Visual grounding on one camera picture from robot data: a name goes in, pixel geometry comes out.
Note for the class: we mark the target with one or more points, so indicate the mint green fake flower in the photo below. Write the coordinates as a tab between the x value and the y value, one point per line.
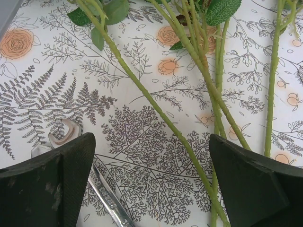
146	94

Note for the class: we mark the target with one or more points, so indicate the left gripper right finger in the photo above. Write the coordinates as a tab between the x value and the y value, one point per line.
255	189

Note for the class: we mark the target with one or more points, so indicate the white fake rose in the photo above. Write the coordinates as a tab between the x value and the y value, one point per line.
219	71

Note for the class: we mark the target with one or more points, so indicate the peach fake flower spray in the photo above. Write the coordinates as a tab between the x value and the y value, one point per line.
194	35

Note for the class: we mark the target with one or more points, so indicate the floral print tablecloth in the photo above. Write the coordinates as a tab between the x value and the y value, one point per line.
142	132

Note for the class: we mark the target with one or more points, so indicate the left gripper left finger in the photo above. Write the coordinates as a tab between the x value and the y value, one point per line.
35	194

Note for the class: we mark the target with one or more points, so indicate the small open-end wrench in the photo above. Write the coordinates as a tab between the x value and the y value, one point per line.
109	201

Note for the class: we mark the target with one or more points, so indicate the pale pink fake bud spray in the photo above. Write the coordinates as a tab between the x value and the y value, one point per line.
272	78

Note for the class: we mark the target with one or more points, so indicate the aluminium side rail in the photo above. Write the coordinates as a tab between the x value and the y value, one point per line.
4	11

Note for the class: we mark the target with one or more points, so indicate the pink fake rose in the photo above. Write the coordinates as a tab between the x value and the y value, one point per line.
226	112

